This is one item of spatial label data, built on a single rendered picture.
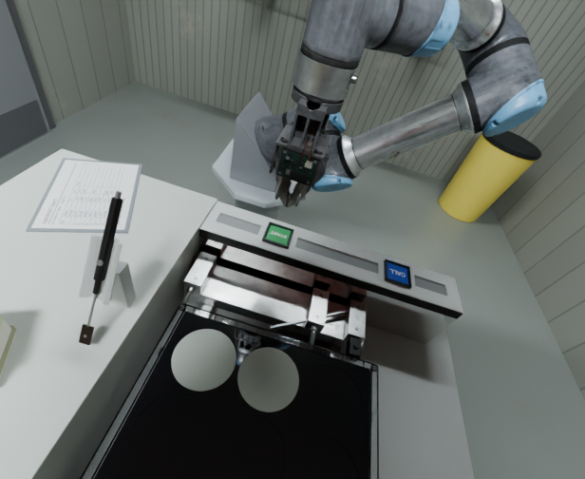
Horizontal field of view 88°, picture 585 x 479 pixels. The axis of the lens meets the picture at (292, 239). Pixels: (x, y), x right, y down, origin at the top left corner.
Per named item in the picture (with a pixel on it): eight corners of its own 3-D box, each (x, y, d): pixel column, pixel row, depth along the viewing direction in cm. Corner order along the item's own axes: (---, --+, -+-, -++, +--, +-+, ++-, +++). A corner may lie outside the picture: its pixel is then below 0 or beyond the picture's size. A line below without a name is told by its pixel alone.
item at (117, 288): (116, 332, 42) (94, 274, 32) (88, 323, 42) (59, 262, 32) (141, 296, 46) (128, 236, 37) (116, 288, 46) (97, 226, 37)
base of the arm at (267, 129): (266, 114, 97) (292, 100, 93) (287, 158, 103) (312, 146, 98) (247, 124, 85) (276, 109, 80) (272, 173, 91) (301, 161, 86)
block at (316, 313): (320, 333, 59) (325, 325, 57) (303, 327, 59) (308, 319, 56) (325, 299, 64) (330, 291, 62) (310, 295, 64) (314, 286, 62)
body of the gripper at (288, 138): (266, 176, 46) (283, 95, 37) (280, 150, 52) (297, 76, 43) (313, 192, 46) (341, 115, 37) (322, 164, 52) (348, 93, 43)
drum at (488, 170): (474, 201, 296) (529, 137, 247) (485, 231, 264) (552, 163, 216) (430, 188, 294) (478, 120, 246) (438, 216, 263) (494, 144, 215)
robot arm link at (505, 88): (311, 153, 94) (525, 58, 66) (322, 200, 92) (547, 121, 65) (292, 143, 84) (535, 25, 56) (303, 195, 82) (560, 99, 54)
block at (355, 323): (359, 345, 59) (366, 338, 57) (343, 339, 59) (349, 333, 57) (361, 311, 65) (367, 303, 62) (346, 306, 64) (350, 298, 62)
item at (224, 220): (426, 344, 70) (464, 314, 60) (198, 271, 69) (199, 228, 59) (422, 310, 77) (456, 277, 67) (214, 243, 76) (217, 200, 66)
